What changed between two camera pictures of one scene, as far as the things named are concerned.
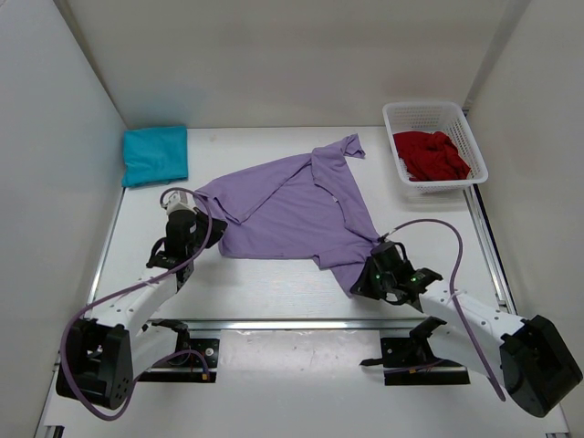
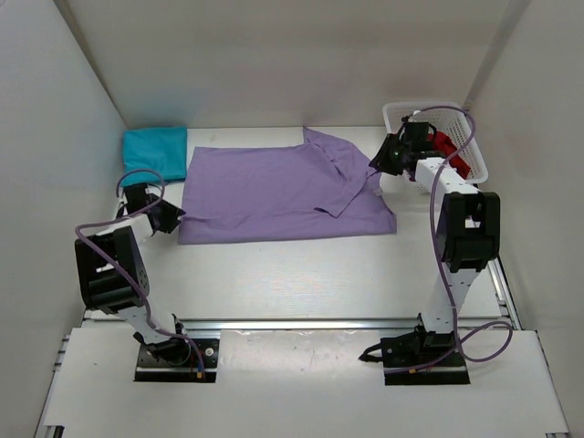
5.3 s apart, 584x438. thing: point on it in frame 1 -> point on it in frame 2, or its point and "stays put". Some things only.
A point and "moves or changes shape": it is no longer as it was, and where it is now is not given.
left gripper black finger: (218, 227) -> (164, 217)
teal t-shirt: (155, 156) stays put
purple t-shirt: (301, 207) moves or changes shape
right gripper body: (388, 281) -> (406, 150)
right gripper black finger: (368, 283) -> (390, 156)
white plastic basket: (434, 147) stays put
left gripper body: (195, 245) -> (154, 198)
